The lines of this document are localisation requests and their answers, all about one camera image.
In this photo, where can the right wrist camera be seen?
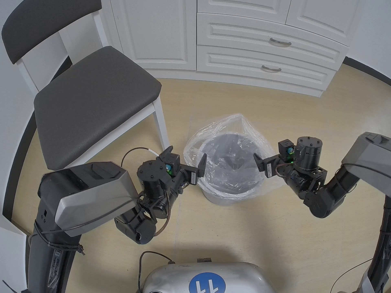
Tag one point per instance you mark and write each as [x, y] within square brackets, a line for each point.
[285, 148]

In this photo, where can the pale grey trash bin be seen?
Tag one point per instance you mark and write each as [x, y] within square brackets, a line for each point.
[226, 200]

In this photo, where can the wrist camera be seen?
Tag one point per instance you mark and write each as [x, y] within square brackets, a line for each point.
[285, 148]
[174, 160]

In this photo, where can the clear plastic bag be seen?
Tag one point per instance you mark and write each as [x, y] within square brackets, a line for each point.
[244, 133]

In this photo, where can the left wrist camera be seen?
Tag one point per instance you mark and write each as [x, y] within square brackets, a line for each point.
[174, 160]

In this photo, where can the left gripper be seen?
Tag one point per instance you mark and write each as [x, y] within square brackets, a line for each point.
[192, 177]

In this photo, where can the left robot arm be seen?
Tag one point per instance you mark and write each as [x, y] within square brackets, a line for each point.
[91, 191]

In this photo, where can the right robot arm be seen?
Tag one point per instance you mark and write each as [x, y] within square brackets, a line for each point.
[366, 160]

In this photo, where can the white chair dark grey cushions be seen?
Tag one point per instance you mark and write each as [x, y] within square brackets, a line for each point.
[91, 96]

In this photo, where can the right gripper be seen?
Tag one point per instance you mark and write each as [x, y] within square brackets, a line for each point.
[269, 169]

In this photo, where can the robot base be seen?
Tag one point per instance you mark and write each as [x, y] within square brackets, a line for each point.
[171, 279]

